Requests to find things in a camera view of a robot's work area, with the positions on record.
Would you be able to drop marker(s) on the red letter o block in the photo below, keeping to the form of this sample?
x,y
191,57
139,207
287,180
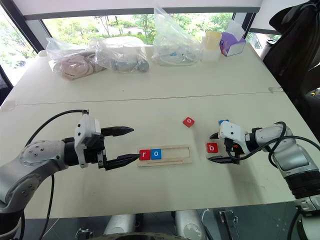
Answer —
x,y
188,122

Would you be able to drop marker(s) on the red letter r block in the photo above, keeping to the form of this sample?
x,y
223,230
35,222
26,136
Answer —
x,y
145,154

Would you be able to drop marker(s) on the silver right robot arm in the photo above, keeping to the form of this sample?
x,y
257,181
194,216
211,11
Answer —
x,y
291,155

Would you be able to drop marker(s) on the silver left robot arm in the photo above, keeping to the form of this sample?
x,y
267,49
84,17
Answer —
x,y
27,165

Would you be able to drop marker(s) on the white tumbler bottle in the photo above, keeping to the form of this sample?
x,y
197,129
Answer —
x,y
268,48

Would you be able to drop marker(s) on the purple tissue box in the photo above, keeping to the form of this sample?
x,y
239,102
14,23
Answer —
x,y
232,43

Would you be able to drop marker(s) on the clear tape patch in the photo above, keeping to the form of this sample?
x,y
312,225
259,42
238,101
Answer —
x,y
275,89

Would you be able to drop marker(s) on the tall clear plastic bag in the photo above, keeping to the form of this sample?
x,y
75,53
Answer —
x,y
172,42

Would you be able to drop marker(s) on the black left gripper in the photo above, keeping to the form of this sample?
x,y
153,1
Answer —
x,y
94,150

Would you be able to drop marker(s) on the white and yellow plastic container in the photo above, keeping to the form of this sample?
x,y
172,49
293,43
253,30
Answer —
x,y
212,46

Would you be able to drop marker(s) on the red letter b block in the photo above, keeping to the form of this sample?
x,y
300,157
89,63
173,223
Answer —
x,y
211,147

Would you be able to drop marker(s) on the blue letter o block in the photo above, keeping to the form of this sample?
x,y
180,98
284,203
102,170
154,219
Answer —
x,y
156,154

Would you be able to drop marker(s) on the wooden letter tray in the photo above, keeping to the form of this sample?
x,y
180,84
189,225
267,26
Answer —
x,y
176,157

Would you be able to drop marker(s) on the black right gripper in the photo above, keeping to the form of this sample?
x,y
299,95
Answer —
x,y
235,151

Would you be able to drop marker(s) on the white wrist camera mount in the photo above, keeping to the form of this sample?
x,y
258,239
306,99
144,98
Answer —
x,y
86,126
231,131

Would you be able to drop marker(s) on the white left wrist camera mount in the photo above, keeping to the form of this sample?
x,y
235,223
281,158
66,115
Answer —
x,y
86,126

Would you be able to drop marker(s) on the black hanging garment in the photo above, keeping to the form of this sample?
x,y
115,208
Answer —
x,y
295,42

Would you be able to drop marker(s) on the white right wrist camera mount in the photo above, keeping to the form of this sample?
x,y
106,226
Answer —
x,y
231,131

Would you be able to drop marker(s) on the plastic bag with pink cloth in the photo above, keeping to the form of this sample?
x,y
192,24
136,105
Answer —
x,y
72,65

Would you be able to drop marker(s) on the metal table bracket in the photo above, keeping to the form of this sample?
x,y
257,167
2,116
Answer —
x,y
228,223
82,233

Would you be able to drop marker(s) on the plastic bag with grey items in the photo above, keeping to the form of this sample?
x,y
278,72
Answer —
x,y
125,60

